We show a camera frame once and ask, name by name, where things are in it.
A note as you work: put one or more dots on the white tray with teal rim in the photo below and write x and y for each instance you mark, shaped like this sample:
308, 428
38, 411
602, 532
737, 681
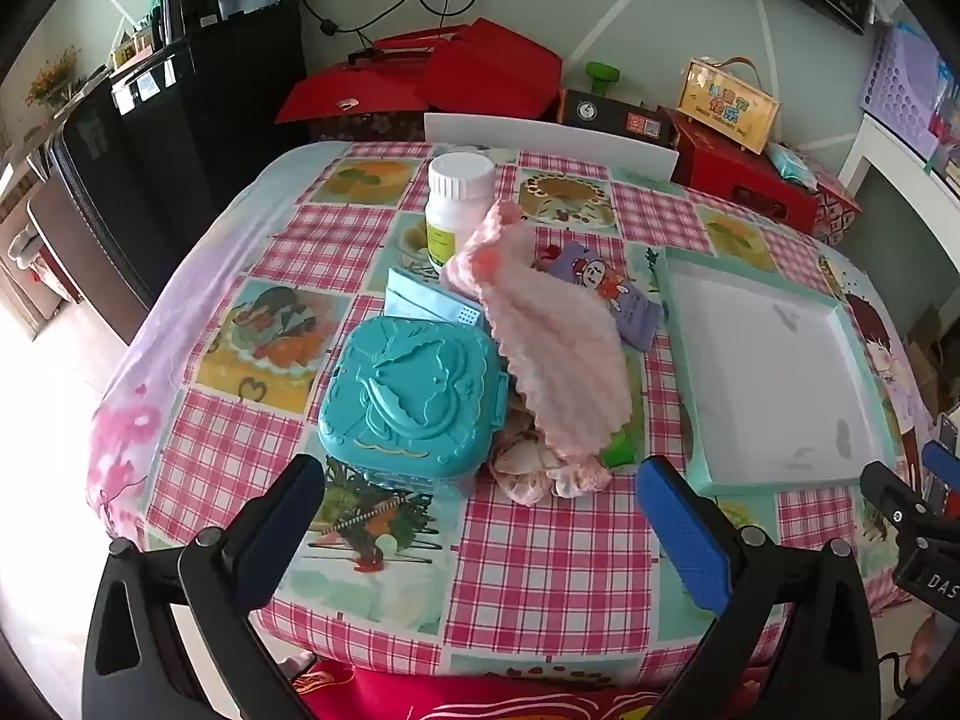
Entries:
765, 375

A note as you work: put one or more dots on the green tissue packet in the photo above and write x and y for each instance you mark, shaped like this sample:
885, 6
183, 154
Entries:
622, 450

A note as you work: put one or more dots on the black cabinet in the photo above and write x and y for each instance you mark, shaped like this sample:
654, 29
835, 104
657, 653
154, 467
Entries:
247, 112
112, 195

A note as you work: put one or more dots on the green dumbbell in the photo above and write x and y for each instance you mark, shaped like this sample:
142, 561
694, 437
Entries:
602, 75

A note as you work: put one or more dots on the black storage case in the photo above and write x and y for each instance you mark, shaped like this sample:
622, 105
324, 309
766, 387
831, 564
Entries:
161, 127

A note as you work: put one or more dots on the red cardboard box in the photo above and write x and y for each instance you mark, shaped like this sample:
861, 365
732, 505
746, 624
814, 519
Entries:
735, 180

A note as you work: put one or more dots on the red patterned box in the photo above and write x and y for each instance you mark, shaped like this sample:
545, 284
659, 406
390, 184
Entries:
832, 210

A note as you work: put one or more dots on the black box with round logo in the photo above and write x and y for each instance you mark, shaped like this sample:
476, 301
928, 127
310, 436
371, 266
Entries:
600, 111

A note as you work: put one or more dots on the red cardboard boxes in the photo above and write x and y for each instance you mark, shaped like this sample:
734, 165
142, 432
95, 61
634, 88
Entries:
495, 71

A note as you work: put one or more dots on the red paper bag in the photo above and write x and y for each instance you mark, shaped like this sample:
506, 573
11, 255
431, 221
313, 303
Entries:
345, 94
405, 45

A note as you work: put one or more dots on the white chair back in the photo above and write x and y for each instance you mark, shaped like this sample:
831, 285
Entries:
555, 142

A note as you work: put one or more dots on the pink knitted cloth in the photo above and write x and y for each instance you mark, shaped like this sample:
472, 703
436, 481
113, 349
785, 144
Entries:
555, 345

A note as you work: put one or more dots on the white shelf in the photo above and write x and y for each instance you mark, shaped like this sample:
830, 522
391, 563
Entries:
892, 157

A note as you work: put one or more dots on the purple plastic basket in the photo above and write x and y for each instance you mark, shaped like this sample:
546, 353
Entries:
900, 82

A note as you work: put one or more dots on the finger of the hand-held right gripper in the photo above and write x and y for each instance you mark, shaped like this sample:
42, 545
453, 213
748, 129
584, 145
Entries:
881, 486
942, 459

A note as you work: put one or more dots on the teal plastic box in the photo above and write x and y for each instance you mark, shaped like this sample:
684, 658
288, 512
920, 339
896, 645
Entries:
412, 405

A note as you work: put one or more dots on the yellow flowers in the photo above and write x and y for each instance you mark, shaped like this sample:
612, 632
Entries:
52, 79

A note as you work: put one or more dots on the white pill bottle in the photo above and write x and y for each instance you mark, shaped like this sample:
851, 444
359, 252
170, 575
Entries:
454, 202

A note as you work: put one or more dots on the purple cartoon packet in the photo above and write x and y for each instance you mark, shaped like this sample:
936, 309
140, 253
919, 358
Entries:
600, 285

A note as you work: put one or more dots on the red printed blanket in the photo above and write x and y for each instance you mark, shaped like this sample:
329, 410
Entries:
450, 701

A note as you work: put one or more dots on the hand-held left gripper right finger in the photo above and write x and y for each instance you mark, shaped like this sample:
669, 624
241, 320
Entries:
679, 525

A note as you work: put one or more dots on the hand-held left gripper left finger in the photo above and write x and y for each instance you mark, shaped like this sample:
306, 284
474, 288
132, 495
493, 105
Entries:
281, 532

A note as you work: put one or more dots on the blue face mask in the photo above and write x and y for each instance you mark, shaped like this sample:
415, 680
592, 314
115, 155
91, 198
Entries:
420, 300

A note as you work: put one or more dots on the pink checkered tablecloth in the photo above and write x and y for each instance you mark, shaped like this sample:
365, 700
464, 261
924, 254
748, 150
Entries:
540, 577

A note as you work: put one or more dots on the blue wet wipe pack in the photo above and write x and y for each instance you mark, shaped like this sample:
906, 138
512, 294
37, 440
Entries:
791, 163

